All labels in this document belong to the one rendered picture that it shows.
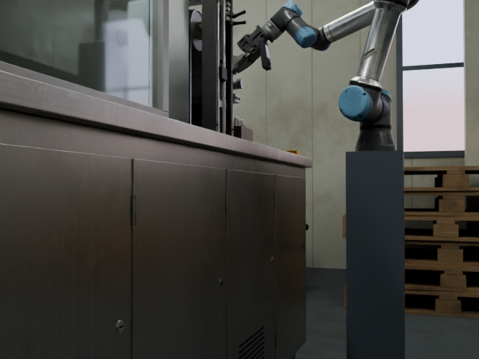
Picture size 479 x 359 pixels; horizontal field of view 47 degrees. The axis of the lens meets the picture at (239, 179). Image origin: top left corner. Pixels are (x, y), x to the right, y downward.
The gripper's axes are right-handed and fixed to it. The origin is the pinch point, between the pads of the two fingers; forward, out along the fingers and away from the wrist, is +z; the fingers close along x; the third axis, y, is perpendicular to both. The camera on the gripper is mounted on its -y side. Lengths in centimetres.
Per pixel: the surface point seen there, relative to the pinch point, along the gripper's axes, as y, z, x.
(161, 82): -30, 2, 100
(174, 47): 7.6, 5.7, 36.4
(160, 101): -33, 4, 100
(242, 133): -17.5, 15.3, -10.8
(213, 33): -2.9, -8.4, 44.1
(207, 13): 3.6, -11.1, 44.1
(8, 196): -52, 14, 150
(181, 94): -6.7, 14.3, 36.3
